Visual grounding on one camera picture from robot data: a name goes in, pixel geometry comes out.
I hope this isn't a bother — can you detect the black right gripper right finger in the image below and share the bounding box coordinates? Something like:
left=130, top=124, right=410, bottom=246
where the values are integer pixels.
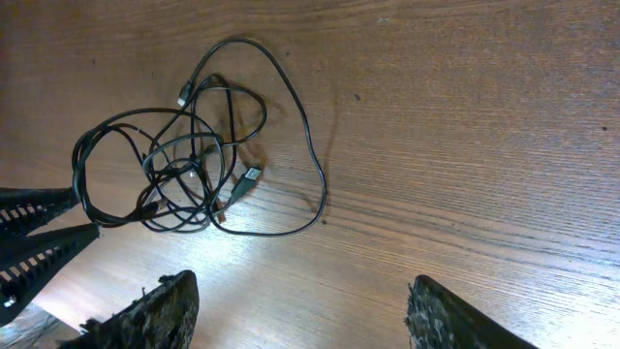
left=404, top=274, right=535, bottom=349

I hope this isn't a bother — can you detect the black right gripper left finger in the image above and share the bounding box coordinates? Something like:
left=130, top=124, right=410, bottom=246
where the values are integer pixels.
left=59, top=270, right=200, bottom=349

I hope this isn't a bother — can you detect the black cable bundle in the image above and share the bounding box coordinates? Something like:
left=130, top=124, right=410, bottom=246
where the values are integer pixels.
left=71, top=37, right=328, bottom=238

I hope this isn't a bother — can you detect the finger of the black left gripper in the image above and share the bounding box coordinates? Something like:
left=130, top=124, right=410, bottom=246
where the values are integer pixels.
left=1, top=224, right=100, bottom=326
left=1, top=187, right=78, bottom=238

